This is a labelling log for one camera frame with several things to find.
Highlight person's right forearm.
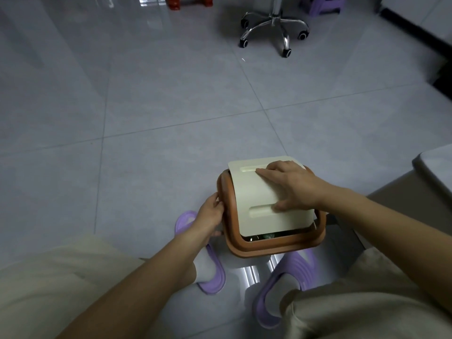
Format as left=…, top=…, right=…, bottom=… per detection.
left=318, top=185, right=452, bottom=301

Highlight white cabinet with black base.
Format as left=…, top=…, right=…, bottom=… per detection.
left=379, top=0, right=452, bottom=44

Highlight brown plastic trash bin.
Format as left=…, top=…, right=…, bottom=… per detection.
left=216, top=165, right=327, bottom=260

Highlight purple slipper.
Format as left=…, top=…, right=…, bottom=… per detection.
left=174, top=210, right=227, bottom=296
left=252, top=248, right=319, bottom=329

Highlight purple plastic stool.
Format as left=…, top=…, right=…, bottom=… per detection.
left=299, top=0, right=344, bottom=16

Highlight red plastic stool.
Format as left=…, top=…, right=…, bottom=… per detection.
left=167, top=0, right=213, bottom=11

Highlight white sock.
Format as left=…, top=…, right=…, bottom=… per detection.
left=192, top=248, right=218, bottom=286
left=264, top=278, right=301, bottom=315

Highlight dark trash in bin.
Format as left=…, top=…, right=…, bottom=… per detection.
left=246, top=232, right=287, bottom=243

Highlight cream swing bin lid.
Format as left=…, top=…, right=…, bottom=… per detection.
left=227, top=157, right=315, bottom=238

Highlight person's left forearm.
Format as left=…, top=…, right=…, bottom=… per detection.
left=53, top=224, right=218, bottom=339

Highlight chrome office chair base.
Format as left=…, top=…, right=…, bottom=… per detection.
left=240, top=0, right=311, bottom=58

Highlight beige trousers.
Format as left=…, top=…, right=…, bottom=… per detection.
left=0, top=232, right=452, bottom=339

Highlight person's right hand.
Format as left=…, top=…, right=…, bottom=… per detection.
left=256, top=160, right=333, bottom=213

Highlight person's left hand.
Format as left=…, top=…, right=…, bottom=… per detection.
left=189, top=192, right=225, bottom=238

